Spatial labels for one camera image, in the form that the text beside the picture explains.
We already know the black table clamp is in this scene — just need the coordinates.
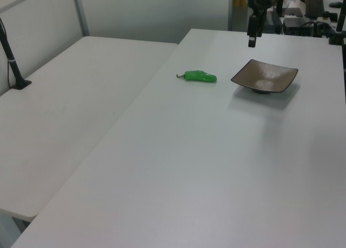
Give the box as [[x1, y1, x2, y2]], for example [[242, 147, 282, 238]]
[[328, 0, 346, 46]]

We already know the bundle of black cables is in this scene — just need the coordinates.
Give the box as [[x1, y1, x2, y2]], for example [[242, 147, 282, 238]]
[[297, 20, 337, 39]]

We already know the black camera stand with base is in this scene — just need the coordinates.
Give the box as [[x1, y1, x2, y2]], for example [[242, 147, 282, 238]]
[[0, 17, 32, 91]]

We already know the brown ridged block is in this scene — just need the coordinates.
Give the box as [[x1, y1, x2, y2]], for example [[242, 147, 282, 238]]
[[304, 0, 325, 18]]

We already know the brown square ceramic plate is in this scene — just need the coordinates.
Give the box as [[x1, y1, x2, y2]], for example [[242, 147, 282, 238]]
[[230, 58, 300, 95]]

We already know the green chili pepper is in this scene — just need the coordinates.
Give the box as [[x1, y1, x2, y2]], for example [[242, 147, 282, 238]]
[[176, 69, 218, 84]]

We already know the grey metal partition post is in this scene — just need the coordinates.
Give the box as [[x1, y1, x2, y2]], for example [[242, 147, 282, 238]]
[[71, 0, 90, 38]]

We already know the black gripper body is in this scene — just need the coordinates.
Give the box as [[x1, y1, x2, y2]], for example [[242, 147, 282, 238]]
[[248, 0, 274, 17]]

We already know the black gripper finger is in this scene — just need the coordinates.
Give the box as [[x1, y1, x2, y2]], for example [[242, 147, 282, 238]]
[[256, 13, 265, 38], [247, 14, 258, 48]]

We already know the black electronics box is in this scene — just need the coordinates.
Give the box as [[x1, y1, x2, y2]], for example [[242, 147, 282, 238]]
[[282, 16, 316, 36]]

